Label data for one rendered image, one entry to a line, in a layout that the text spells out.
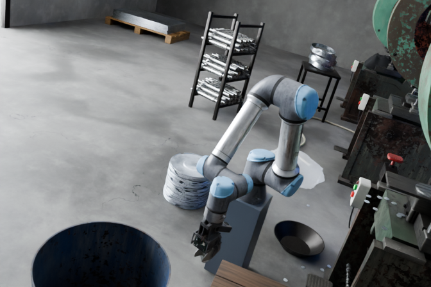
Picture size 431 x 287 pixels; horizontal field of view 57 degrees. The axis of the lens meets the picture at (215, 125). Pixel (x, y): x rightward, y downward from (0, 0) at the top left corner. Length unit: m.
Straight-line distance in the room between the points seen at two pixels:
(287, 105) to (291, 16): 6.86
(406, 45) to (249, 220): 1.67
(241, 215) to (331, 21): 6.66
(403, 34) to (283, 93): 1.59
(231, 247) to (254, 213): 0.24
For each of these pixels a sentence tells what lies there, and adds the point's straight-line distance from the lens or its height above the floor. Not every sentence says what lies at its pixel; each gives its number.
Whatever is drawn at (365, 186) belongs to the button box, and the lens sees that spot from 2.00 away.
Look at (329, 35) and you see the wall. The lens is 8.25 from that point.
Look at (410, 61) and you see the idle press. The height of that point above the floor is 1.08.
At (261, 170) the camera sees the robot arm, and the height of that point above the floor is 0.63.
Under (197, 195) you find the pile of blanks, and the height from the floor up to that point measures 0.10.
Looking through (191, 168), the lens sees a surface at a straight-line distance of 2.43.
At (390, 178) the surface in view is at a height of 0.78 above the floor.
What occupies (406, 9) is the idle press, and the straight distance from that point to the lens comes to 2.93.
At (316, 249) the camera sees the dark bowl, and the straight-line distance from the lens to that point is 2.48.
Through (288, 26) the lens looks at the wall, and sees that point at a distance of 8.31.
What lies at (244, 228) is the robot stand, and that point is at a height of 0.33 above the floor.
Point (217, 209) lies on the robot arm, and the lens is 1.37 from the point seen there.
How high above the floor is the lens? 1.42
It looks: 23 degrees down
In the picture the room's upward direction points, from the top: 14 degrees clockwise
